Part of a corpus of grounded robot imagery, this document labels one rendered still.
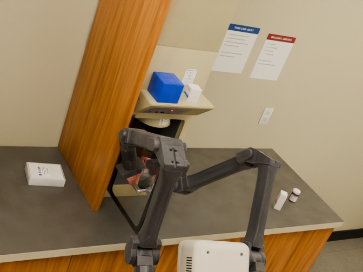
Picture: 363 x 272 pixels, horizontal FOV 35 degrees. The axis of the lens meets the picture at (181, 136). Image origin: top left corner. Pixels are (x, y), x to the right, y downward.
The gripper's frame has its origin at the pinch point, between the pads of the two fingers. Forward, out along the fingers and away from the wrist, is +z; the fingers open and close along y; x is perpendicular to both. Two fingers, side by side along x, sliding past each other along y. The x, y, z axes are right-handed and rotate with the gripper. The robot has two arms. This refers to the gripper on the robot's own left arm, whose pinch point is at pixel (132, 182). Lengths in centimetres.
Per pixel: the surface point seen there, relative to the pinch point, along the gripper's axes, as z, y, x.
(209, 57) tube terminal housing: -31, -49, -22
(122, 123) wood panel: -19.2, -3.7, -13.6
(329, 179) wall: 140, -174, -59
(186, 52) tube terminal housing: -36, -38, -22
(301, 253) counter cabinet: 97, -91, 8
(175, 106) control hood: -21.3, -26.2, -10.5
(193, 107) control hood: -17.1, -34.5, -10.5
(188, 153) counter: 54, -55, -54
